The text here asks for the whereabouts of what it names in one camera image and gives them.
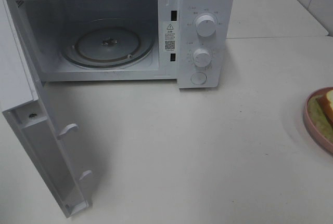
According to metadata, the toast sandwich with lettuce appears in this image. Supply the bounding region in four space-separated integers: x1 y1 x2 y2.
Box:
307 90 332 142

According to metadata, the upper white power knob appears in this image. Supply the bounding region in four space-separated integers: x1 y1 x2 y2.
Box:
195 12 217 37

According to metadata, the glass microwave turntable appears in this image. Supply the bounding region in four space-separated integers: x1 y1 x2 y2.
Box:
61 18 158 69

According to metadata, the white warning label sticker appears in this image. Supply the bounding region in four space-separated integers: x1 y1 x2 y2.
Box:
162 21 179 52

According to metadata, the pink round plate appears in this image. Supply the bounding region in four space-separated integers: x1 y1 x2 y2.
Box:
303 87 332 154

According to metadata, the white microwave door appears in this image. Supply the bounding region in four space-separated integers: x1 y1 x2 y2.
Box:
1 0 94 217

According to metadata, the white microwave oven body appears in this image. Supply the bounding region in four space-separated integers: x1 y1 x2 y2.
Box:
16 0 233 88

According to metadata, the white timer knob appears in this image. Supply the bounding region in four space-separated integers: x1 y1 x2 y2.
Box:
193 48 212 68

